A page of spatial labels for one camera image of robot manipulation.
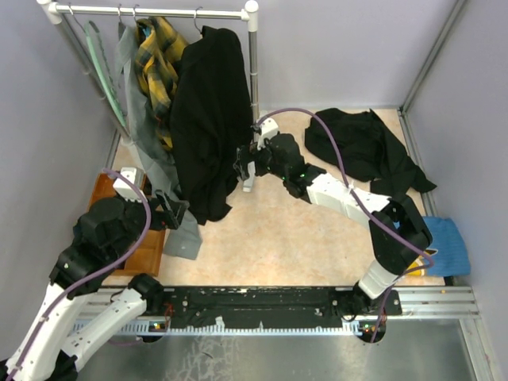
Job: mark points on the grey shirt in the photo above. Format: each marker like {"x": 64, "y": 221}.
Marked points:
{"x": 158, "y": 164}

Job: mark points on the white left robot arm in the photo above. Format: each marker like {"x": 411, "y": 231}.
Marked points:
{"x": 112, "y": 228}

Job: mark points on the yellow plaid shirt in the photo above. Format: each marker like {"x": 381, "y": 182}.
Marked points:
{"x": 157, "y": 65}

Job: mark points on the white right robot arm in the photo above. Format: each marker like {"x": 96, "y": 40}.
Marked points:
{"x": 398, "y": 232}

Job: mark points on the yellow hanger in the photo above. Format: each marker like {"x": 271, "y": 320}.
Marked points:
{"x": 196, "y": 25}

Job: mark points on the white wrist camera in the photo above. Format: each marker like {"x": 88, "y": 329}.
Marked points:
{"x": 267, "y": 130}
{"x": 135, "y": 176}

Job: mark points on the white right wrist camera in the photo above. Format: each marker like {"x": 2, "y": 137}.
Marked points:
{"x": 267, "y": 130}

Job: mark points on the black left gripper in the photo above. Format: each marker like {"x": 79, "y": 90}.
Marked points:
{"x": 171, "y": 214}

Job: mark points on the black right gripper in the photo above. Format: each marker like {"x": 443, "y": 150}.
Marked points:
{"x": 248, "y": 155}

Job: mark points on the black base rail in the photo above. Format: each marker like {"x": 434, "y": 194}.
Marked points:
{"x": 269, "y": 307}

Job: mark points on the blue pikachu cloth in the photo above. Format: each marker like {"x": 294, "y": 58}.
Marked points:
{"x": 447, "y": 249}

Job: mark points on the black shirt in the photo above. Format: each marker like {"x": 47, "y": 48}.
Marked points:
{"x": 372, "y": 153}
{"x": 210, "y": 118}

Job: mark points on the green hanger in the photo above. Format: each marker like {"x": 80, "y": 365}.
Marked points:
{"x": 102, "y": 69}

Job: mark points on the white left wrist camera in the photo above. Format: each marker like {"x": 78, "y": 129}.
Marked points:
{"x": 135, "y": 176}

